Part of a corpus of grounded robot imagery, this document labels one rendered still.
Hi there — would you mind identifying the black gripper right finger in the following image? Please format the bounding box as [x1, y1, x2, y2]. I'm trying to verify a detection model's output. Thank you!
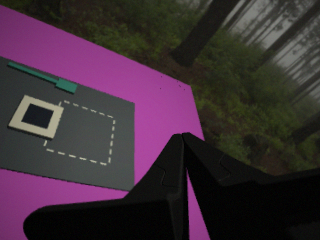
[181, 132, 320, 240]

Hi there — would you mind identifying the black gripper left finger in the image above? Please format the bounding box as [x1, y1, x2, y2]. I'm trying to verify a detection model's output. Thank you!
[23, 133, 190, 240]

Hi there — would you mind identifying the beige square tile with dark centre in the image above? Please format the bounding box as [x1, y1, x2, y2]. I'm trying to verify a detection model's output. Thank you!
[9, 95, 64, 139]

